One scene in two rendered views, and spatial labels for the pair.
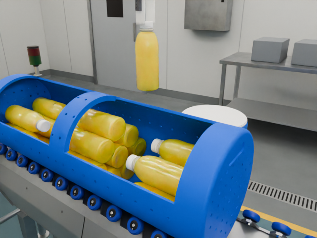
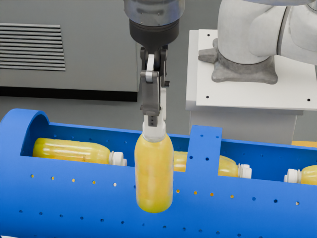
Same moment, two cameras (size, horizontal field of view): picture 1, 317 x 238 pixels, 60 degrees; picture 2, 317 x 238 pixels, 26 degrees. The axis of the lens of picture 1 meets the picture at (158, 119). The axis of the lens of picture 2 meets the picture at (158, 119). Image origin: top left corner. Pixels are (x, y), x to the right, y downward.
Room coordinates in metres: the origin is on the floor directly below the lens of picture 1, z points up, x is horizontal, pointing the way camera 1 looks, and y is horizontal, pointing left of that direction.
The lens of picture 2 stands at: (1.57, -0.35, 2.24)
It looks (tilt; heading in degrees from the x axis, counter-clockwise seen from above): 44 degrees down; 152
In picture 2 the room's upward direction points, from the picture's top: straight up
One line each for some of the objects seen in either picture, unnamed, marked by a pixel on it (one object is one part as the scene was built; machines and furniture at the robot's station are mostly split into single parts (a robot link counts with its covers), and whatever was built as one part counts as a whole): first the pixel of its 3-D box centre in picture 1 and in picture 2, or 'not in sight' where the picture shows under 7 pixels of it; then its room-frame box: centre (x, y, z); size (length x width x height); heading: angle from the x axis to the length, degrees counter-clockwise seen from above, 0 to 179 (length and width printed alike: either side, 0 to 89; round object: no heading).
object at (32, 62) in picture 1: (35, 59); not in sight; (1.57, 0.70, 1.18); 0.06 x 0.06 x 0.05
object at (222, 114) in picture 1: (213, 116); not in sight; (1.09, -0.24, 1.03); 0.28 x 0.28 x 0.01
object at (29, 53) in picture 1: (33, 51); not in sight; (1.57, 0.70, 1.23); 0.06 x 0.06 x 0.04
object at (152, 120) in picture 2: not in sight; (152, 117); (0.86, 0.01, 1.48); 0.03 x 0.01 x 0.05; 144
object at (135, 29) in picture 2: not in sight; (154, 37); (0.83, 0.04, 1.61); 0.08 x 0.07 x 0.09; 144
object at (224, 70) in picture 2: not in sight; (237, 54); (0.33, 0.56, 1.04); 0.22 x 0.18 x 0.06; 57
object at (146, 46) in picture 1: (146, 59); (154, 167); (0.83, 0.03, 1.32); 0.07 x 0.07 x 0.19
